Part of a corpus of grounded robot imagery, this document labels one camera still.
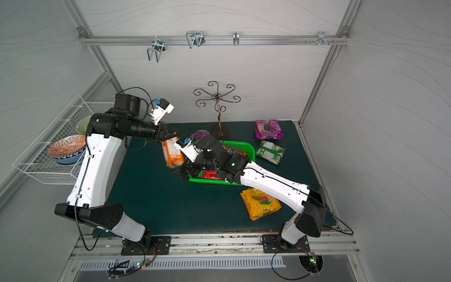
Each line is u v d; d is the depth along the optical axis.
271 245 0.74
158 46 0.78
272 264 0.64
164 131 0.57
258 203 0.78
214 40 0.79
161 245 0.74
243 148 0.98
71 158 0.57
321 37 0.77
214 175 0.87
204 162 0.56
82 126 0.69
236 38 0.79
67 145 0.63
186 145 0.55
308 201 0.41
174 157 0.68
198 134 1.10
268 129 1.11
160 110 0.58
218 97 0.91
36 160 0.56
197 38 0.76
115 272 0.69
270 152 1.02
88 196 0.40
